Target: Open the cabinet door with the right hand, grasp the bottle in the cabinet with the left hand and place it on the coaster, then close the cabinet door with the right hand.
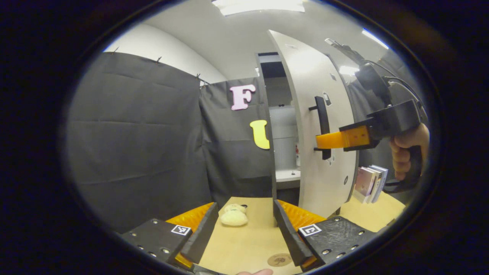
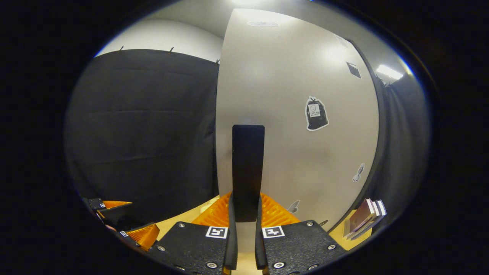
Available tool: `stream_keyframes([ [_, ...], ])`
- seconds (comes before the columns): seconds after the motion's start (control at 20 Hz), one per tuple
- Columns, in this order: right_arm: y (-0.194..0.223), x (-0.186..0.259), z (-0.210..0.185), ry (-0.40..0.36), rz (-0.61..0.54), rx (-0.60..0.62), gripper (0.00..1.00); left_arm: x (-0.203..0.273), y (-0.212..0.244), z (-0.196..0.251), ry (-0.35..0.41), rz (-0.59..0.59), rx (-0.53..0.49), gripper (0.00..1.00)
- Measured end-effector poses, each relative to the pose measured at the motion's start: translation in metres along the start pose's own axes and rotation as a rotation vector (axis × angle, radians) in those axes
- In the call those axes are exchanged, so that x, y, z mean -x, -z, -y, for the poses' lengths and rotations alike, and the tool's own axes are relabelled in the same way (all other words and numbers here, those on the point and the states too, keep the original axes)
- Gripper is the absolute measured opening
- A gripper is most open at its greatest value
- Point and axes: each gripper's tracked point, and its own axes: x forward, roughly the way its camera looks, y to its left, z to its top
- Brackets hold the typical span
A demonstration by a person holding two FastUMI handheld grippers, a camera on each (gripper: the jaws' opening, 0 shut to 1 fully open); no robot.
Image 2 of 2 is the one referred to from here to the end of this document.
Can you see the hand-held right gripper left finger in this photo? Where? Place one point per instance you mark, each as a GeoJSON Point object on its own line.
{"type": "Point", "coordinates": [232, 244]}

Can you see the white cabinet door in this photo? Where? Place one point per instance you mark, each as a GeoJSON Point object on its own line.
{"type": "Point", "coordinates": [286, 76]}

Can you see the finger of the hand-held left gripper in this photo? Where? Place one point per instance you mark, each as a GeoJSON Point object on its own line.
{"type": "Point", "coordinates": [95, 204]}
{"type": "Point", "coordinates": [145, 235]}

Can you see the ceiling light panel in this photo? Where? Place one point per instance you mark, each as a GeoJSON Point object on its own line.
{"type": "Point", "coordinates": [389, 71]}

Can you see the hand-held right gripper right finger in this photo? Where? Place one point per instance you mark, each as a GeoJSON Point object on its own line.
{"type": "Point", "coordinates": [259, 244]}

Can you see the black backdrop cloth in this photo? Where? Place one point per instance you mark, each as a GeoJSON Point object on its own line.
{"type": "Point", "coordinates": [141, 126]}

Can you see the white spine book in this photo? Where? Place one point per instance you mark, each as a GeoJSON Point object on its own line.
{"type": "Point", "coordinates": [382, 208]}
{"type": "Point", "coordinates": [376, 210]}

